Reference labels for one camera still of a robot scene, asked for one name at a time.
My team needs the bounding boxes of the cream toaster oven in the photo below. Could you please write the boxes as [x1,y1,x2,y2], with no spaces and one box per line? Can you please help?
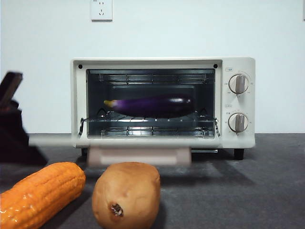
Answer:
[71,56,256,160]

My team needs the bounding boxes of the orange corn cob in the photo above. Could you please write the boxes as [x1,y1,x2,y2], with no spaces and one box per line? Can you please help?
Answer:
[0,162,86,229]

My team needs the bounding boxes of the purple eggplant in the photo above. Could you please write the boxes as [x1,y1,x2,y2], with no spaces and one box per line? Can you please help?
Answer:
[103,94,193,119]

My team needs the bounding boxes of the cream oven knob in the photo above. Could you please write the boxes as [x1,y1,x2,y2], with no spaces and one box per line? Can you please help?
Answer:
[228,113,249,133]
[228,73,250,94]

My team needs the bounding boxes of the metal wire oven rack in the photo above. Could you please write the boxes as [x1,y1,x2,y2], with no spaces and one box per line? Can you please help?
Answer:
[80,108,219,125]

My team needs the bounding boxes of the glass oven door with handle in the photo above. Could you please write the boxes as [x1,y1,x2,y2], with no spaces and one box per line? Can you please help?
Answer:
[28,132,239,167]

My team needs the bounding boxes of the brown potato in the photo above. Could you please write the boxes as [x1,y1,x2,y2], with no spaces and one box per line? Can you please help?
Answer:
[92,162,161,229]

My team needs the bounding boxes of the white wall socket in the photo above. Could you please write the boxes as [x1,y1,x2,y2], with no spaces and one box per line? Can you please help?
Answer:
[91,0,113,22]

